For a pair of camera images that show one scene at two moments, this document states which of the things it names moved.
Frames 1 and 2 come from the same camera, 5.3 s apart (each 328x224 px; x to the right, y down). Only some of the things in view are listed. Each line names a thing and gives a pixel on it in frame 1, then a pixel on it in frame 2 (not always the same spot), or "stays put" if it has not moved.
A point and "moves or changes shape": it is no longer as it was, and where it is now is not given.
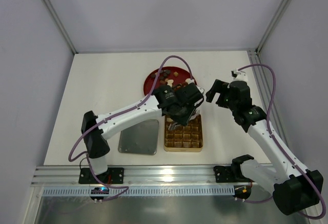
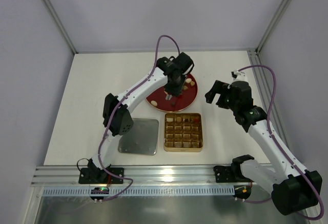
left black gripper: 187,114 -> 173,90
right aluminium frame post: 280,14 stays put
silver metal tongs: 172,125 moves or changes shape
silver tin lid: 142,138 stays put
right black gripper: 222,95 stays put
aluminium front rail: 171,176 stays put
